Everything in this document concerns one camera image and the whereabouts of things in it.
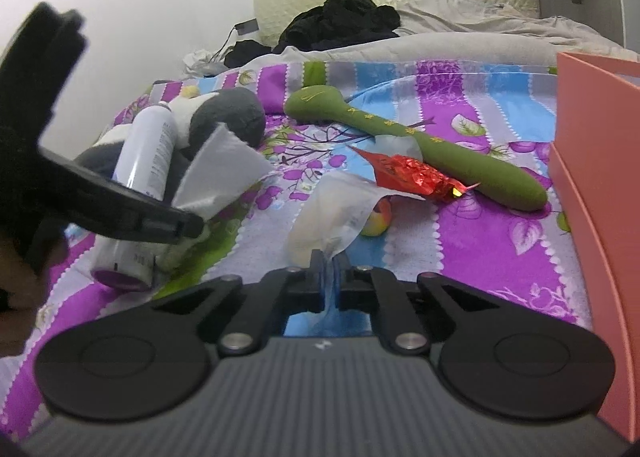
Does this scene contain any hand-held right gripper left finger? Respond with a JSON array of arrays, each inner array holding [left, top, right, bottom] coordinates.
[[150, 249, 328, 355]]

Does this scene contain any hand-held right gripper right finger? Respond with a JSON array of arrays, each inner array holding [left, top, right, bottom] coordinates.
[[334, 254, 501, 355]]

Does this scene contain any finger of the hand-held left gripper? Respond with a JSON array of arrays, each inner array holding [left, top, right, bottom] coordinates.
[[42, 147, 206, 244]]

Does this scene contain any bird toy with pink feathers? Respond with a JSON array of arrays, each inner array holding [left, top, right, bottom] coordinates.
[[360, 197, 396, 238]]

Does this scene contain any clear plastic bag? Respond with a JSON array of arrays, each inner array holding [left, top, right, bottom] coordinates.
[[282, 171, 401, 325]]

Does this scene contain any white cloth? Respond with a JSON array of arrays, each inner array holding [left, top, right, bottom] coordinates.
[[172, 123, 278, 230], [181, 48, 226, 78]]

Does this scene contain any red foil packet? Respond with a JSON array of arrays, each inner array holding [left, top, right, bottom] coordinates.
[[347, 144, 483, 203]]

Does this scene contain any pink cardboard box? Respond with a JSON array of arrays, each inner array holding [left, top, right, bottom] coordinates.
[[547, 51, 640, 443]]

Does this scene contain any person's left hand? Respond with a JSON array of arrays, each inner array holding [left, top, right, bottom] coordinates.
[[0, 237, 48, 360]]

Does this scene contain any white spray can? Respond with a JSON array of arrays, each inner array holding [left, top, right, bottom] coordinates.
[[91, 102, 180, 292]]

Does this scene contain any striped floral bedsheet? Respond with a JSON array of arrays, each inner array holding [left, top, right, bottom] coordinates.
[[0, 58, 601, 438]]

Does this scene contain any grey white penguin plush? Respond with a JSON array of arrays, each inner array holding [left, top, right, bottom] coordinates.
[[75, 87, 267, 268]]

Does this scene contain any crumpled white cloth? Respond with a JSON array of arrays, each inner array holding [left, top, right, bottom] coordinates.
[[181, 48, 226, 78]]

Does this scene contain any green plush stick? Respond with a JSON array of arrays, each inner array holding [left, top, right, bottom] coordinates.
[[284, 86, 550, 212]]

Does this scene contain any small black garment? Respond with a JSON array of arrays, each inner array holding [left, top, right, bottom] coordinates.
[[223, 40, 273, 69]]

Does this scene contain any black clothes pile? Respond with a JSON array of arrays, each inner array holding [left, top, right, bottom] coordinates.
[[272, 0, 403, 55]]

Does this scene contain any grey duvet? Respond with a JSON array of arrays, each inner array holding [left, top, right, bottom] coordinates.
[[227, 0, 640, 75]]

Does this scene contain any black cable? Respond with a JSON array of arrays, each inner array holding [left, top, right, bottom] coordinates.
[[210, 27, 238, 63]]

